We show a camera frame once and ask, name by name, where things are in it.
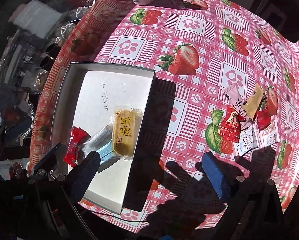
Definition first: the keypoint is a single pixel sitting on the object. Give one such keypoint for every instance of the gold snack packet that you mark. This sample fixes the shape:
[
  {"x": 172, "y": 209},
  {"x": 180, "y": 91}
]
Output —
[{"x": 253, "y": 103}]

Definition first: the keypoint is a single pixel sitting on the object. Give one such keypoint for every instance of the small red snack packet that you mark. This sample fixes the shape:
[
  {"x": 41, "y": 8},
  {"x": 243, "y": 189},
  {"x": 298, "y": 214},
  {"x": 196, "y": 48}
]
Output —
[{"x": 263, "y": 118}]

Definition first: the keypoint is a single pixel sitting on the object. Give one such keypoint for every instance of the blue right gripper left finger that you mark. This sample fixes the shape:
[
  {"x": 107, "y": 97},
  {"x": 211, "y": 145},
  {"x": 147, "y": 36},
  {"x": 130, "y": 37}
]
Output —
[{"x": 81, "y": 176}]

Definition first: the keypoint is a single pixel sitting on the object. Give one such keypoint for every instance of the yellow rice cracker packet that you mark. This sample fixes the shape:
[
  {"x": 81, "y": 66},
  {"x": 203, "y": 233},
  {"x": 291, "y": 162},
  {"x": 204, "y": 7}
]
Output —
[{"x": 126, "y": 126}]

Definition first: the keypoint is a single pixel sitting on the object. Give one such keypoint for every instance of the white cardboard box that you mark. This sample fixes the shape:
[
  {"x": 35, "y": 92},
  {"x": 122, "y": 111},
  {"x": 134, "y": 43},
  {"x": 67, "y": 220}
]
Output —
[{"x": 89, "y": 95}]

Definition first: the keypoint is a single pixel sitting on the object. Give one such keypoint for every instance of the white cranberry snack packet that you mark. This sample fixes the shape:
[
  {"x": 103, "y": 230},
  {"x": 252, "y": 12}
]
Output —
[{"x": 247, "y": 142}]

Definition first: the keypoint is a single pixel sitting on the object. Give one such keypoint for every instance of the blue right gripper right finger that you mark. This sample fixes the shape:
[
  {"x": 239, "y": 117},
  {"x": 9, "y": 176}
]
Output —
[{"x": 216, "y": 175}]

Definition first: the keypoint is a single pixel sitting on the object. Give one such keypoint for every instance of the pink strawberry tablecloth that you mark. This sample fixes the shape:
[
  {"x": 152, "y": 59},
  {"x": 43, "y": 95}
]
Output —
[{"x": 197, "y": 48}]

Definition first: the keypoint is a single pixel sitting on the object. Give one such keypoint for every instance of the clear silver snack packet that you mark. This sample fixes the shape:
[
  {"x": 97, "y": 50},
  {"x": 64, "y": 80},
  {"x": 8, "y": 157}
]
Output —
[{"x": 98, "y": 140}]

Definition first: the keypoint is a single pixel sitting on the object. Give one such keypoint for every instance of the light blue snack packet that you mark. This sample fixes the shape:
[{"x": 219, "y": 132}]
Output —
[{"x": 108, "y": 158}]

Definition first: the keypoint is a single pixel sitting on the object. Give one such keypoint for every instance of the red foil candy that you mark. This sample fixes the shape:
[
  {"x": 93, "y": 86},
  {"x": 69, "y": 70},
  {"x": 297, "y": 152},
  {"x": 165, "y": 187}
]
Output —
[{"x": 230, "y": 127}]

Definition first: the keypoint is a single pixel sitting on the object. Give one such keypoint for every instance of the pink snack stick packet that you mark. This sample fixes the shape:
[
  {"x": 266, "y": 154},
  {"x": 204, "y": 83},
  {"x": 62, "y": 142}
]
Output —
[{"x": 236, "y": 101}]

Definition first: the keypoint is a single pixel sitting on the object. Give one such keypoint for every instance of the red candy wrapper in box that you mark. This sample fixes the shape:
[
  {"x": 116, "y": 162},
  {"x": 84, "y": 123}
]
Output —
[{"x": 77, "y": 137}]

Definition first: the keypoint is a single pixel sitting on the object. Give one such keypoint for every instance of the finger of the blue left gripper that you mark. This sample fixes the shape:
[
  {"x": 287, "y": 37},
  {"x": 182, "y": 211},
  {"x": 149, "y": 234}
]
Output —
[{"x": 52, "y": 162}]

